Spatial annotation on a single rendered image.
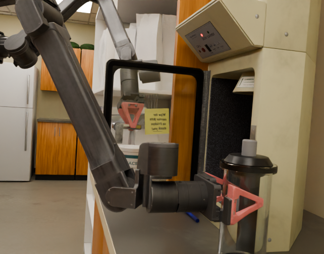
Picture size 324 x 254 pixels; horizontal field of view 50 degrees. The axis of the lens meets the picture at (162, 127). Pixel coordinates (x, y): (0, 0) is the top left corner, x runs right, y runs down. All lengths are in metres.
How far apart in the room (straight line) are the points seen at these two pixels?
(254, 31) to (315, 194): 0.71
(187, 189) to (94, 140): 0.19
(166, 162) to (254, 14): 0.40
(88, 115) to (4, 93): 5.03
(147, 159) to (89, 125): 0.12
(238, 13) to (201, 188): 0.39
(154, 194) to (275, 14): 0.49
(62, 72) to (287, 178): 0.55
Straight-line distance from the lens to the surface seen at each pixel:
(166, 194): 0.61
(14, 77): 5.64
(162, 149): 0.60
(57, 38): 0.70
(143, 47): 2.05
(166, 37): 2.20
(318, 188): 1.32
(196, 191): 0.63
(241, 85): 0.93
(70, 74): 0.67
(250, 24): 0.81
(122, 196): 0.62
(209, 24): 0.89
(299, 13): 0.88
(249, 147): 0.67
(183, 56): 1.13
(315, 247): 0.99
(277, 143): 0.84
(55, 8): 0.77
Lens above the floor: 1.26
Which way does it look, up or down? 3 degrees down
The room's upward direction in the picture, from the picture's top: 4 degrees clockwise
